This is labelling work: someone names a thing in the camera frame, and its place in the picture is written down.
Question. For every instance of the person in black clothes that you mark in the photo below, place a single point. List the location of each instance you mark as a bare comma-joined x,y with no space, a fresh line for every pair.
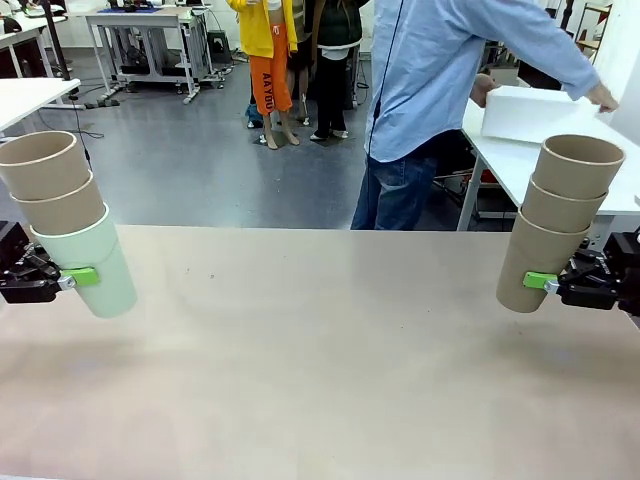
335,65

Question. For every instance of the person in light blue shirt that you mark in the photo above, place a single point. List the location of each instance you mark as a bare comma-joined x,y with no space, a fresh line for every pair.
425,75

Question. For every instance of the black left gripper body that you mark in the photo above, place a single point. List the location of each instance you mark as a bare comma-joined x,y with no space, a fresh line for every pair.
11,245

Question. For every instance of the brown cup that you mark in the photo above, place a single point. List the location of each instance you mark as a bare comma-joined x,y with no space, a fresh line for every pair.
560,210
40,165
525,250
60,210
575,170

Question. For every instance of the pale green cup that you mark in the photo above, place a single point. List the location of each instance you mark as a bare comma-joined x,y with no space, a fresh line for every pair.
105,280

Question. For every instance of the grey-framed workbench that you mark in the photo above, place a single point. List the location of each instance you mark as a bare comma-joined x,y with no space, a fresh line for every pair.
145,22

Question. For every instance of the black monitor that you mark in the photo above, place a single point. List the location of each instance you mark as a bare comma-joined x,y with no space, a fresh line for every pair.
535,75

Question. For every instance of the person's right hand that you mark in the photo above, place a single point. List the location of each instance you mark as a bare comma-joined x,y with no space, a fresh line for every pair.
602,97

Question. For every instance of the white plastic basket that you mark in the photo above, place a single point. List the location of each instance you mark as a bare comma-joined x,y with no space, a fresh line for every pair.
530,115

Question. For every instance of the black stand pole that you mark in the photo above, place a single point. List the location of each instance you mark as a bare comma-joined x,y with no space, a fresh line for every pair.
54,40

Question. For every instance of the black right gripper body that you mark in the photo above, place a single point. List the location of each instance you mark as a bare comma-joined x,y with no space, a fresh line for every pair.
627,265

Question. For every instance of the wooden shelf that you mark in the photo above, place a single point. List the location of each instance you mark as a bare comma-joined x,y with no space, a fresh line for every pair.
592,30

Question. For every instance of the person in yellow jacket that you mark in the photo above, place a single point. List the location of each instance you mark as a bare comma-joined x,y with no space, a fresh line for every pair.
265,75

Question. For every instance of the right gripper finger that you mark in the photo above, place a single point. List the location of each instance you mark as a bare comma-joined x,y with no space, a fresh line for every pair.
585,295
587,265

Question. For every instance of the person's left hand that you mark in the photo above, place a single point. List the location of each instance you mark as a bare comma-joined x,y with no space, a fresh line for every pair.
484,90

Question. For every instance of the black chair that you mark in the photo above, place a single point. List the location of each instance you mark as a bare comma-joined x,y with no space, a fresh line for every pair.
450,150

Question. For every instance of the black computer tower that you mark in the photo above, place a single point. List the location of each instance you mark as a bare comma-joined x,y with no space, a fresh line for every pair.
219,47

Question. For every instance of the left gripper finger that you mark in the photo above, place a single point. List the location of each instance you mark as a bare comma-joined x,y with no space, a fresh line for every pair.
35,290
39,265

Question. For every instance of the white table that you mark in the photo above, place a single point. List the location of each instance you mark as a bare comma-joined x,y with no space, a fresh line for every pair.
25,100
505,162

